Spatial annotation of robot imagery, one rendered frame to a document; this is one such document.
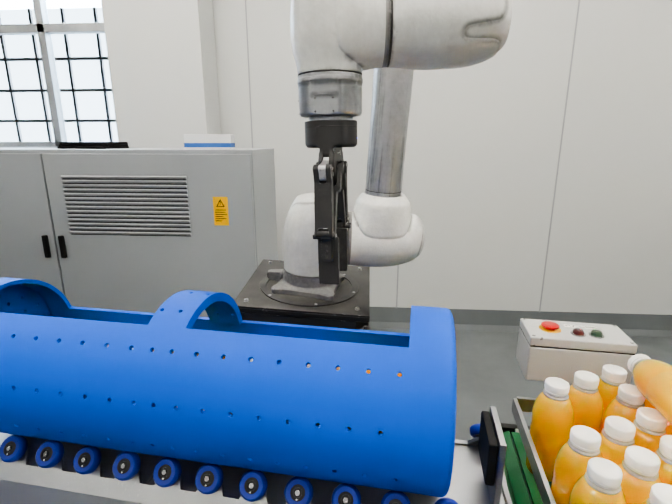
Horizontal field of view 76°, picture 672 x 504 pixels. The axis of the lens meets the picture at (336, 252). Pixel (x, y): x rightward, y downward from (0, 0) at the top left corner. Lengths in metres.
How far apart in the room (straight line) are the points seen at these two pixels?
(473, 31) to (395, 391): 0.47
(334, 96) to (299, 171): 2.82
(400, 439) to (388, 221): 0.67
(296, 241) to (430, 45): 0.70
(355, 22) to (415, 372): 0.46
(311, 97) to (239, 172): 1.61
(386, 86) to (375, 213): 0.32
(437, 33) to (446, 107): 2.81
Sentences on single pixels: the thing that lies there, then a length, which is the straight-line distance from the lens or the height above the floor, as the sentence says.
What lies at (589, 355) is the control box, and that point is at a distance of 1.03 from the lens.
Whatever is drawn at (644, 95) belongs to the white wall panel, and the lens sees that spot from 3.89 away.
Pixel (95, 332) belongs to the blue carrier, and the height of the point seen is 1.20.
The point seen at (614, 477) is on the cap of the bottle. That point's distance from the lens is 0.70.
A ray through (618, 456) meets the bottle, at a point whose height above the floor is 1.04.
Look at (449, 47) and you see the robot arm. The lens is 0.63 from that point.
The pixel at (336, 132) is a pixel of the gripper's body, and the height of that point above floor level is 1.50.
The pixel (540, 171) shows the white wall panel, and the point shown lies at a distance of 3.60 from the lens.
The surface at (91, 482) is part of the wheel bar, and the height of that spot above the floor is 0.93.
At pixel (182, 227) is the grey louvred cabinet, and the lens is 2.33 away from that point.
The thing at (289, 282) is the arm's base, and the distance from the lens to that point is 1.23.
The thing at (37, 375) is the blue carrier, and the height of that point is 1.14.
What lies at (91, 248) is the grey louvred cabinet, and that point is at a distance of 2.60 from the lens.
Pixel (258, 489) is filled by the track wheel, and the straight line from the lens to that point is 0.78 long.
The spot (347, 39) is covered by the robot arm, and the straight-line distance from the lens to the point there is 0.60.
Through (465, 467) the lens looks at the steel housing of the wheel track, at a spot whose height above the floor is 0.93.
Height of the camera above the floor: 1.49
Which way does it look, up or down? 15 degrees down
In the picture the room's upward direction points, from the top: straight up
